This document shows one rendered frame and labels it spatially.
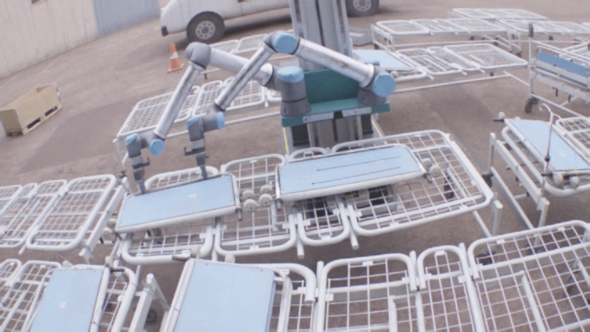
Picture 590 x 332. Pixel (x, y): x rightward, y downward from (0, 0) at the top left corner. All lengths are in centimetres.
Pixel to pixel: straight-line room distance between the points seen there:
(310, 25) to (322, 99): 50
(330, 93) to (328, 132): 31
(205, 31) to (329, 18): 646
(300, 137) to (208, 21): 623
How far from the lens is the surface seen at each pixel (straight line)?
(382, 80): 255
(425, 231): 281
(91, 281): 209
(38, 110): 808
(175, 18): 922
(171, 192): 251
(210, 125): 247
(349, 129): 304
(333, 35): 287
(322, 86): 286
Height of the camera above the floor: 173
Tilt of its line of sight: 28 degrees down
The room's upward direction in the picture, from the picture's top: 8 degrees counter-clockwise
